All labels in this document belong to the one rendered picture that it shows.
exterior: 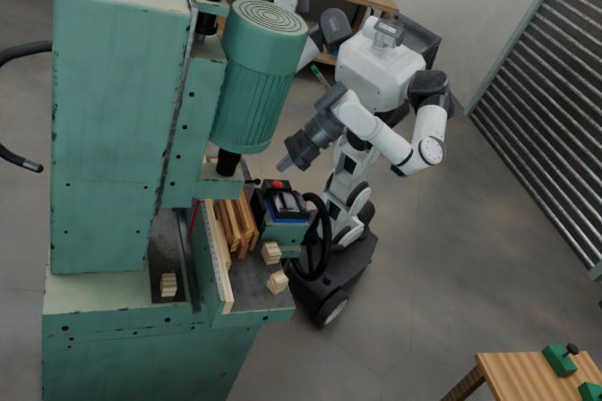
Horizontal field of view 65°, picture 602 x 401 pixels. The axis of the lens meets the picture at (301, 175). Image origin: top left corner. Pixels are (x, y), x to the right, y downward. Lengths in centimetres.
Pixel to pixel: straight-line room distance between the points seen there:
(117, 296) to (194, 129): 48
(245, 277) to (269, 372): 99
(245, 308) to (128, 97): 57
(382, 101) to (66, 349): 115
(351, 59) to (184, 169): 72
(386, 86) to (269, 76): 62
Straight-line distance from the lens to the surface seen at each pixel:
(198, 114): 106
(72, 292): 131
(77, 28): 91
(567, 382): 223
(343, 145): 199
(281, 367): 223
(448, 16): 523
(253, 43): 99
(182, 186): 119
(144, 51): 93
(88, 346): 140
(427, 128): 143
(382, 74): 156
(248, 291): 124
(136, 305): 129
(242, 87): 103
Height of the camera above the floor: 186
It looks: 36 degrees down
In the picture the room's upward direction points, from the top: 23 degrees clockwise
